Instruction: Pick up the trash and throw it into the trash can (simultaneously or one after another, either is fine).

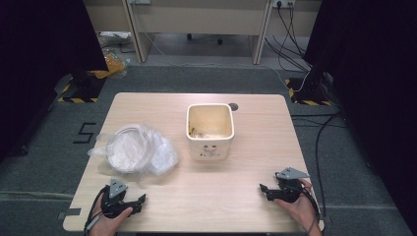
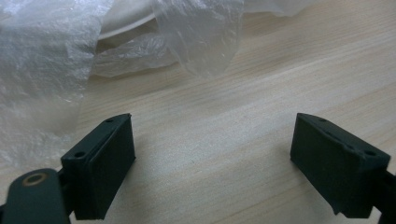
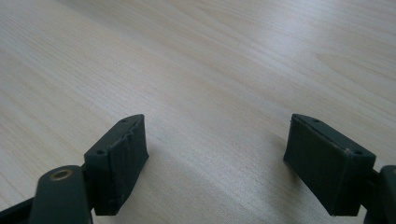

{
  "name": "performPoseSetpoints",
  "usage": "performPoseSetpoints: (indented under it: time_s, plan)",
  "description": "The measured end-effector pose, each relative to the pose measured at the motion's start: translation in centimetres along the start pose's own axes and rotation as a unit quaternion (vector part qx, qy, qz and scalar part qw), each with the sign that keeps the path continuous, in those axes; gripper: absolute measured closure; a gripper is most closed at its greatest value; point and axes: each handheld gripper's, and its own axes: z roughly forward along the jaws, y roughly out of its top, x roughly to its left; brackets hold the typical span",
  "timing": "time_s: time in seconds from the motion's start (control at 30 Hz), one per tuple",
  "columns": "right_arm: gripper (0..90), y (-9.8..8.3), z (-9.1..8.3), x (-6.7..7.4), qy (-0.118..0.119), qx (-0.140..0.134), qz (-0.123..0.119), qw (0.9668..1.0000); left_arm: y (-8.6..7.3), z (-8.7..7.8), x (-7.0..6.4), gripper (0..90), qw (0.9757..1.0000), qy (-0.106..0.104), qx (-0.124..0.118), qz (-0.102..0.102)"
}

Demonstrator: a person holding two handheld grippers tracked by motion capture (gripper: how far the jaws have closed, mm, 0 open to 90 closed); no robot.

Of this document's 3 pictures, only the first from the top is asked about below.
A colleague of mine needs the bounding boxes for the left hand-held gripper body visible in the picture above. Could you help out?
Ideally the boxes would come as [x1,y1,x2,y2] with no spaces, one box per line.
[99,178,135,219]

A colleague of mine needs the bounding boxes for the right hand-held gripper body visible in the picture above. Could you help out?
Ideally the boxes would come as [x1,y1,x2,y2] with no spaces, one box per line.
[274,166,311,204]

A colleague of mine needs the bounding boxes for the person's left hand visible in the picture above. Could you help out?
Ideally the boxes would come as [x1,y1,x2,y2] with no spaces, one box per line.
[88,192,135,236]

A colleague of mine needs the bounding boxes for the person's right hand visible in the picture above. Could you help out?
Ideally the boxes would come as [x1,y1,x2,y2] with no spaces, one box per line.
[273,178,324,236]

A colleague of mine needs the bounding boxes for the grey tape strip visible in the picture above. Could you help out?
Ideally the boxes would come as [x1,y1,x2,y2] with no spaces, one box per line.
[56,207,83,221]

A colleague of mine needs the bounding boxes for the clear plastic bag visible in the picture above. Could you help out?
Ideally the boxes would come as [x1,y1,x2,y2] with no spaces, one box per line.
[87,123,180,177]

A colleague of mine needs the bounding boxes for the white square bin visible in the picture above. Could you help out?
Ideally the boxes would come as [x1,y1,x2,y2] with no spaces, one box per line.
[185,102,236,162]

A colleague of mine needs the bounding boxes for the brown scraps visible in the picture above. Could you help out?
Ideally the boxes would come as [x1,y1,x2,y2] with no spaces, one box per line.
[187,122,211,139]

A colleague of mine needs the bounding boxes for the black stand base striped tape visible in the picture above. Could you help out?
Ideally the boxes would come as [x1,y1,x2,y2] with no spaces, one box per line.
[284,69,332,107]
[57,70,107,104]

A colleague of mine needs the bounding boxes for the black curtain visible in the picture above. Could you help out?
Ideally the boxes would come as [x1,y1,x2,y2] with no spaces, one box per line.
[304,0,417,235]
[0,0,110,160]

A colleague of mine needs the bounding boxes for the yellow plastic bag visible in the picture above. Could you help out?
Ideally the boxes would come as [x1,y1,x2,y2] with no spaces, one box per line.
[89,53,128,81]

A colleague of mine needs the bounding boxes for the crumpled clear packaging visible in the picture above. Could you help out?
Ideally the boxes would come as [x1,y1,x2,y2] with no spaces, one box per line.
[97,30,133,53]

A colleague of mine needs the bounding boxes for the beige desk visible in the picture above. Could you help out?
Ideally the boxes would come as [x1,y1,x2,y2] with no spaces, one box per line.
[83,0,324,66]

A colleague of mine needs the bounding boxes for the white power strip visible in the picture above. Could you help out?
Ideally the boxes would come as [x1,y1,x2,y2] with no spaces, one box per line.
[272,0,297,9]

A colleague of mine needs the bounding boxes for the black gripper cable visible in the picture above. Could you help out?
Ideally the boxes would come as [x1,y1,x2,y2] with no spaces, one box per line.
[83,186,110,236]
[300,188,323,236]

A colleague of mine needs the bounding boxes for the long black floor cable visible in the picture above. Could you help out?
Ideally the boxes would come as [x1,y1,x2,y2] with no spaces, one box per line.
[289,111,344,219]

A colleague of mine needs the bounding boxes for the black cables bundle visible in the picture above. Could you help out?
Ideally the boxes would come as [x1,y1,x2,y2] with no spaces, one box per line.
[265,2,313,74]

